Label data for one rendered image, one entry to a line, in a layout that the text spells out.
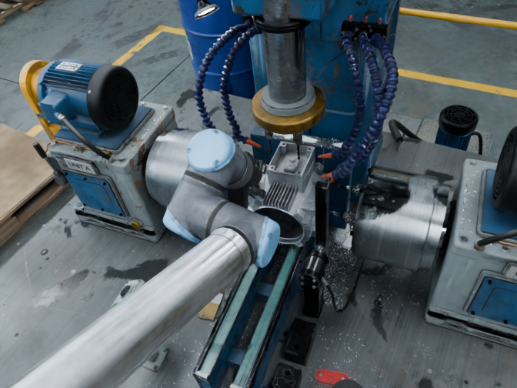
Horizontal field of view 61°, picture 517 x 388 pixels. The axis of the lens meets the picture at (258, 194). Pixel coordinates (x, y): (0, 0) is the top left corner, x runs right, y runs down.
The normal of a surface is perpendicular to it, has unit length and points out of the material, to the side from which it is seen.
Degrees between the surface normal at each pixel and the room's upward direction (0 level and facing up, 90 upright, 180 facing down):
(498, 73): 0
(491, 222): 0
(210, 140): 25
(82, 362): 33
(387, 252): 84
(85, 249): 0
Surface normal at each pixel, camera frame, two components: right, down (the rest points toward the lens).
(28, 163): -0.10, -0.66
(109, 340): 0.45, -0.65
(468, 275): -0.37, 0.71
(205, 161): -0.23, -0.30
